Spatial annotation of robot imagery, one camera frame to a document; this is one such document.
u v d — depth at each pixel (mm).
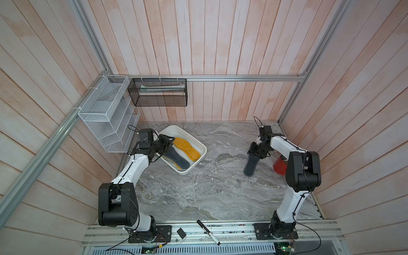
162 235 730
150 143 685
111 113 728
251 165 989
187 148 1009
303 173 521
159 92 1038
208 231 730
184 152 1009
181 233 743
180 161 953
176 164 952
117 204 435
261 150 840
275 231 673
